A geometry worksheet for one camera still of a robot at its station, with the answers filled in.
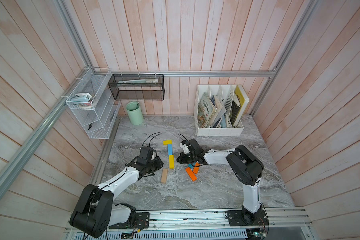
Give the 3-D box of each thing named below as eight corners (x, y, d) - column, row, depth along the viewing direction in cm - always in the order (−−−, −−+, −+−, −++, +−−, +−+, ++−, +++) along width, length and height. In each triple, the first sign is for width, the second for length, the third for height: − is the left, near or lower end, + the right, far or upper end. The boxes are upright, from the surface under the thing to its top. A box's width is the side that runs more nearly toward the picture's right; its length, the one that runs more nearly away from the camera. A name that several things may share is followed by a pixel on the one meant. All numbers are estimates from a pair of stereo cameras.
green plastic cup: (129, 125, 117) (124, 111, 105) (132, 115, 124) (127, 101, 112) (142, 125, 117) (138, 111, 105) (144, 115, 124) (140, 101, 112)
